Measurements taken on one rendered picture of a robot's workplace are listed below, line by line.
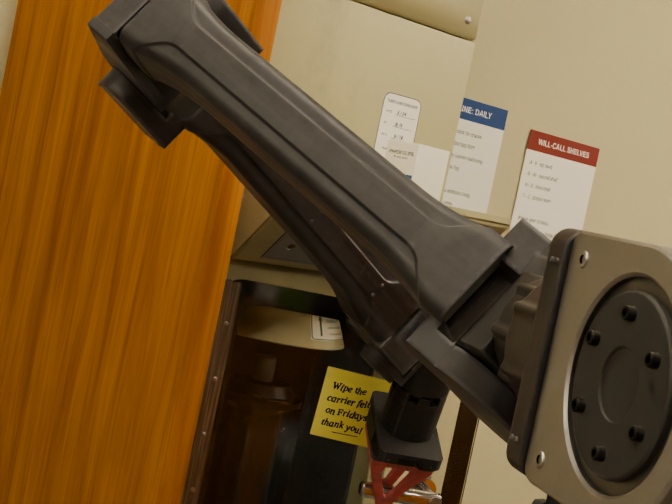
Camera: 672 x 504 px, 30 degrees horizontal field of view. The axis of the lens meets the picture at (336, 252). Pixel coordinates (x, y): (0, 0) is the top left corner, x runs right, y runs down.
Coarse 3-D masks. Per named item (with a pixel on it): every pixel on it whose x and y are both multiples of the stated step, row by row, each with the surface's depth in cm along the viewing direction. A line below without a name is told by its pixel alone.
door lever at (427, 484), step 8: (424, 480) 137; (360, 488) 132; (368, 488) 131; (384, 488) 132; (392, 488) 132; (416, 488) 137; (424, 488) 136; (432, 488) 137; (368, 496) 132; (400, 496) 132; (408, 496) 132; (416, 496) 132; (424, 496) 132; (432, 496) 133; (440, 496) 133
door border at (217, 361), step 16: (224, 288) 132; (240, 288) 132; (224, 304) 132; (224, 320) 132; (224, 336) 132; (224, 352) 133; (208, 368) 132; (224, 368) 133; (208, 384) 133; (208, 400) 133; (208, 416) 133; (208, 432) 133; (192, 448) 133; (208, 448) 133; (192, 464) 133; (192, 480) 133; (192, 496) 133
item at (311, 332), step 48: (288, 288) 133; (240, 336) 133; (288, 336) 134; (336, 336) 135; (240, 384) 133; (288, 384) 134; (240, 432) 134; (288, 432) 135; (240, 480) 134; (288, 480) 135; (336, 480) 136; (432, 480) 138
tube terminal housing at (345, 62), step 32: (288, 0) 133; (320, 0) 136; (288, 32) 133; (320, 32) 136; (352, 32) 139; (384, 32) 142; (416, 32) 146; (288, 64) 134; (320, 64) 137; (352, 64) 140; (384, 64) 143; (416, 64) 146; (448, 64) 150; (320, 96) 138; (352, 96) 141; (416, 96) 147; (448, 96) 151; (352, 128) 142; (448, 128) 152; (448, 160) 153; (320, 288) 143
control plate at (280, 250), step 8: (280, 240) 130; (288, 240) 131; (272, 248) 131; (280, 248) 132; (296, 248) 133; (264, 256) 132; (272, 256) 133; (280, 256) 133; (288, 256) 134; (296, 256) 134; (304, 256) 135; (312, 264) 137
